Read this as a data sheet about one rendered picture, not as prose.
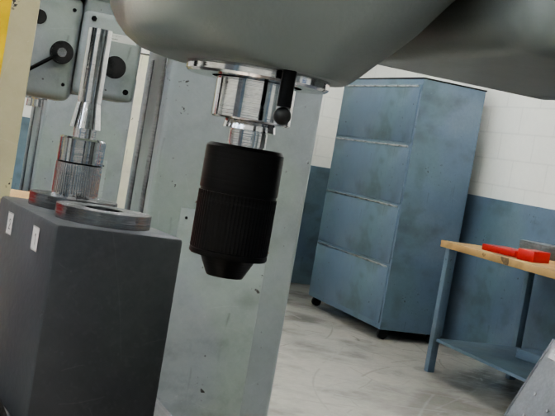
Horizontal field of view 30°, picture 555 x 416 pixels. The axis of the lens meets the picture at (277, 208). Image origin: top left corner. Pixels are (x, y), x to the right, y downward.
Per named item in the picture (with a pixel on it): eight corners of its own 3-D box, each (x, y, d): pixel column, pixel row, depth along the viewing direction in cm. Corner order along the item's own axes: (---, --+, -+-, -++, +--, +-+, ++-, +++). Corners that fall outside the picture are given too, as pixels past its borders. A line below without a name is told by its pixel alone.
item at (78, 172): (41, 191, 105) (49, 142, 105) (71, 194, 109) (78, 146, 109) (77, 200, 103) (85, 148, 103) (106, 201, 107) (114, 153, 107)
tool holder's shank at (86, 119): (61, 134, 105) (78, 25, 105) (81, 137, 108) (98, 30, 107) (86, 139, 104) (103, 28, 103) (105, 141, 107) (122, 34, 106)
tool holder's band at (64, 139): (49, 142, 105) (50, 132, 105) (78, 146, 109) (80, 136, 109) (85, 148, 103) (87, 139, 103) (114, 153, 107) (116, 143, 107)
